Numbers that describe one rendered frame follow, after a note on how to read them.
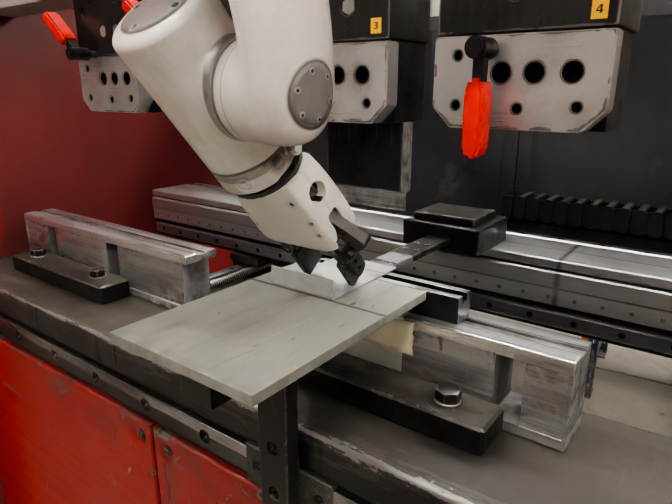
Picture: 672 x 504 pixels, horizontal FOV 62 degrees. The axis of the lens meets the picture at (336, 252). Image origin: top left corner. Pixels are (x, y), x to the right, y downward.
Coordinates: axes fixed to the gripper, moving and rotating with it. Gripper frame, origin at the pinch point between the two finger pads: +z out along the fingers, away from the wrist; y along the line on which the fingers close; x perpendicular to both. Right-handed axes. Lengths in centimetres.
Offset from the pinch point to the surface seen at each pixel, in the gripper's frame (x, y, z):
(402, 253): -8.7, -1.9, 9.8
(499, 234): -22.4, -7.9, 21.8
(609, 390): -76, -5, 198
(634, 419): -63, -17, 187
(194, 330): 15.2, 1.7, -9.7
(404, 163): -10.7, -6.4, -5.2
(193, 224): -15, 59, 26
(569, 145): -49, -10, 29
